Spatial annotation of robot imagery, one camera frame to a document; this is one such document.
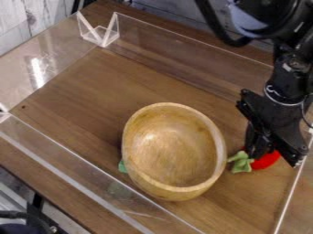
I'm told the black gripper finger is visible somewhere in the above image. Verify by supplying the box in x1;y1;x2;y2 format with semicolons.
245;122;274;159

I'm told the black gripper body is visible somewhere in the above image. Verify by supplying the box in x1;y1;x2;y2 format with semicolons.
235;89;307;167

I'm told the red plush strawberry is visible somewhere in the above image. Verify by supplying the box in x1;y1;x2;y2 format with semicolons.
227;150;281;174

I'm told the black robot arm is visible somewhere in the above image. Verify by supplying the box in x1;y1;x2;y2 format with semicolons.
194;0;313;166

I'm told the green object behind bowl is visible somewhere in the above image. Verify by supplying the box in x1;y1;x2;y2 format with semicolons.
119;160;127;174

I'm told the wooden bowl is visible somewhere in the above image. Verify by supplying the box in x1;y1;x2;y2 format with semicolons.
120;102;227;201

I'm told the black clamp with screw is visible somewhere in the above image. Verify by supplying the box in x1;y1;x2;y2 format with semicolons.
26;204;68;234

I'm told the clear acrylic corner bracket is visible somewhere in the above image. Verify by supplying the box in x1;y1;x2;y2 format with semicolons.
76;12;120;48

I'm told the clear acrylic barrier wall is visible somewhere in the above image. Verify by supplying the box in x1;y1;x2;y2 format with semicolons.
0;10;299;234

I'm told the black cable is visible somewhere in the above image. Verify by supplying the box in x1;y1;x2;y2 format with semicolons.
0;210;49;234

